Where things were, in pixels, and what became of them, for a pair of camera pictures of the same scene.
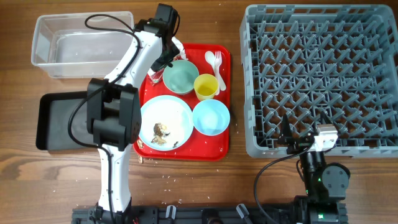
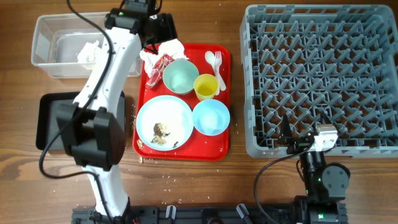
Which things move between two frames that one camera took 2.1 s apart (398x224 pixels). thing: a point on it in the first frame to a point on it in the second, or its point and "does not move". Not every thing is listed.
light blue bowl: x=211 y=117 does not move
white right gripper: x=285 y=138 does not move
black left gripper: x=158 y=65 to x=168 y=29
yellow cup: x=205 y=86 does not move
